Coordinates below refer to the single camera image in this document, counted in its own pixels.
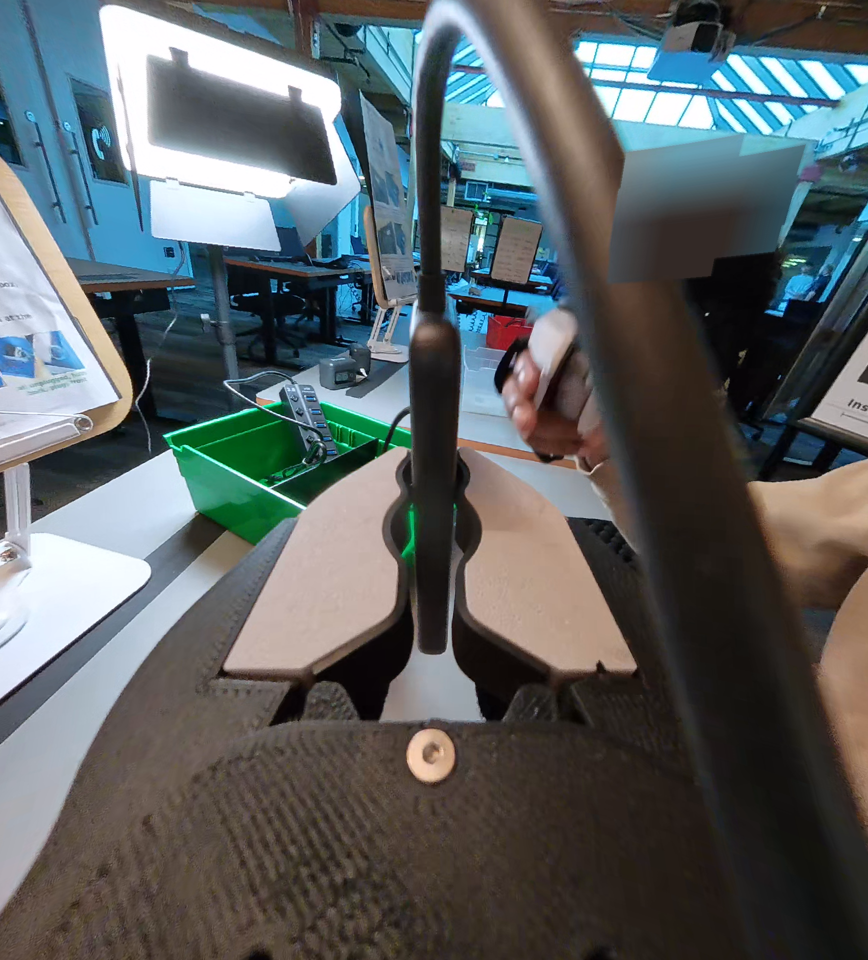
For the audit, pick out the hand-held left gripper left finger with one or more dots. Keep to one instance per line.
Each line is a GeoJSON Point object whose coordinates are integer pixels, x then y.
{"type": "Point", "coordinates": [321, 592]}

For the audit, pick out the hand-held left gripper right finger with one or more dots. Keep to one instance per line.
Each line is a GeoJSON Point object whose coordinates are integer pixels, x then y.
{"type": "Point", "coordinates": [539, 592]}

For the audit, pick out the green plastic bin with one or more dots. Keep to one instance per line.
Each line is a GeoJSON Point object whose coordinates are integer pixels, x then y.
{"type": "Point", "coordinates": [231, 487]}

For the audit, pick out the black seven-port usb hub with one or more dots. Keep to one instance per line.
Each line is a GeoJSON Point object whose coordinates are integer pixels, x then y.
{"type": "Point", "coordinates": [306, 409]}

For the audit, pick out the person's right forearm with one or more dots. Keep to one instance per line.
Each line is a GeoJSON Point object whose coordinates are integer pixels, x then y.
{"type": "Point", "coordinates": [816, 517]}

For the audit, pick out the person's right hand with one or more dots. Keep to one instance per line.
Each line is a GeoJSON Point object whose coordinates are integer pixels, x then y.
{"type": "Point", "coordinates": [546, 431]}

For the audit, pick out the small red bin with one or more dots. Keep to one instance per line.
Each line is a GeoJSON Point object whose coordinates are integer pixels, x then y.
{"type": "Point", "coordinates": [509, 331]}

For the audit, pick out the clear plastic box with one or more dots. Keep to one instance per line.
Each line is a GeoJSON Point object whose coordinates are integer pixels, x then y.
{"type": "Point", "coordinates": [486, 379]}

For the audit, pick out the wooden notice board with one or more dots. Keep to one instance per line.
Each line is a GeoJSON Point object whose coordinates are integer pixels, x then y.
{"type": "Point", "coordinates": [516, 251]}
{"type": "Point", "coordinates": [456, 240]}

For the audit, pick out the black bin divider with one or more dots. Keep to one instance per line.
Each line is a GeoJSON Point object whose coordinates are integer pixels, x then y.
{"type": "Point", "coordinates": [336, 469]}

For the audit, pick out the small grey power station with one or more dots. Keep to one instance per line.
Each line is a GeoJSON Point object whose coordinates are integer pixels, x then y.
{"type": "Point", "coordinates": [340, 371]}

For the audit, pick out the wooden instruction clipboard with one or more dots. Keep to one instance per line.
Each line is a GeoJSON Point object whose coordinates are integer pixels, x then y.
{"type": "Point", "coordinates": [385, 187]}
{"type": "Point", "coordinates": [108, 416]}

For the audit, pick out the office desk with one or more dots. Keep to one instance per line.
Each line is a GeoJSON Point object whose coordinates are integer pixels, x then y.
{"type": "Point", "coordinates": [126, 274]}
{"type": "Point", "coordinates": [284, 264]}

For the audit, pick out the grey light stand pole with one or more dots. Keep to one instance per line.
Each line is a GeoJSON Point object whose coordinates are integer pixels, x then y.
{"type": "Point", "coordinates": [220, 315]}

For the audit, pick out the white studio light panel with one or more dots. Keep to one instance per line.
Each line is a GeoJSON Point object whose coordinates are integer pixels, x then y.
{"type": "Point", "coordinates": [209, 217]}

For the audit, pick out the printed instruction sheet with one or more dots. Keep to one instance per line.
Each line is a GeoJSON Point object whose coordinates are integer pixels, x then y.
{"type": "Point", "coordinates": [14, 315]}

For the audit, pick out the ceiling mounted camera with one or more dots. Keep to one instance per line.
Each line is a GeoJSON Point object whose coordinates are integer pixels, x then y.
{"type": "Point", "coordinates": [693, 37]}

